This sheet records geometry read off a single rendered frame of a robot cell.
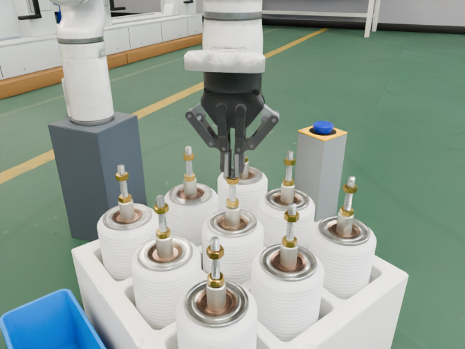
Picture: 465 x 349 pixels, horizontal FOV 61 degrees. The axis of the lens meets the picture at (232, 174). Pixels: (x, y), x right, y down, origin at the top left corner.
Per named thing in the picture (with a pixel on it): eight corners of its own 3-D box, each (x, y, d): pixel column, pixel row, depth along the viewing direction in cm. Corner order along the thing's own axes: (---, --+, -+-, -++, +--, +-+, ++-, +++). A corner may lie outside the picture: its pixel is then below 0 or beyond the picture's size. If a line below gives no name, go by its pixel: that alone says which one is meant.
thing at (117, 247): (160, 325, 66) (151, 235, 58) (104, 323, 67) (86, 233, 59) (171, 285, 75) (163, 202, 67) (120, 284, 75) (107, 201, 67)
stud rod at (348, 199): (349, 221, 59) (356, 176, 56) (347, 225, 58) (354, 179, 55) (342, 220, 59) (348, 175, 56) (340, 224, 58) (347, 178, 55)
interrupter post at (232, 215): (232, 219, 63) (232, 201, 61) (243, 225, 61) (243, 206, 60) (221, 224, 61) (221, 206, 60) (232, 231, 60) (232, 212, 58)
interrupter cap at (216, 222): (234, 207, 66) (234, 203, 66) (267, 226, 61) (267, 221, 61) (198, 224, 61) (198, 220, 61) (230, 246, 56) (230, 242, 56)
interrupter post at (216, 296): (218, 316, 45) (217, 293, 43) (201, 306, 46) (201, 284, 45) (230, 303, 46) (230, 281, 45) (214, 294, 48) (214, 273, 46)
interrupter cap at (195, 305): (221, 342, 42) (221, 337, 41) (169, 309, 46) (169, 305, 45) (261, 300, 47) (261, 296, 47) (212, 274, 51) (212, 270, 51)
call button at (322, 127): (308, 132, 80) (308, 122, 79) (321, 128, 82) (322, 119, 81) (323, 138, 77) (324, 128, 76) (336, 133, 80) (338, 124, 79)
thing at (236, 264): (234, 284, 75) (234, 201, 67) (271, 311, 69) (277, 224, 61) (194, 309, 69) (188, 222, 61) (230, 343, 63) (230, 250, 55)
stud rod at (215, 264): (211, 295, 45) (209, 240, 42) (212, 289, 46) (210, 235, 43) (219, 296, 45) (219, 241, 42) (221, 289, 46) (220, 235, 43)
